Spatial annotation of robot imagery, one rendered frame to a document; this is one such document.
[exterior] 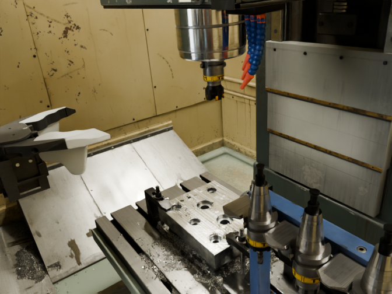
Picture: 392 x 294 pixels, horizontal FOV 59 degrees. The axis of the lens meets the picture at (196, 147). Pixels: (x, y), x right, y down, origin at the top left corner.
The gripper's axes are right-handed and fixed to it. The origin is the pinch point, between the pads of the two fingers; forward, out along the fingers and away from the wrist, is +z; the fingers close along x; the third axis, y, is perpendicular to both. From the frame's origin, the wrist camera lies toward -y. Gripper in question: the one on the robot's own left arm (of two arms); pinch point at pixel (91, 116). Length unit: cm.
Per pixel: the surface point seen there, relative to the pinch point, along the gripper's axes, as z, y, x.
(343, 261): 24.9, 23.4, 27.7
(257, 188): 21.7, 15.9, 12.7
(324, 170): 80, 46, -13
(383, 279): 21.5, 18.9, 35.1
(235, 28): 36.5, -7.6, -8.5
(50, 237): -3, 74, -84
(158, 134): 70, 60, -116
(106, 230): 10, 55, -47
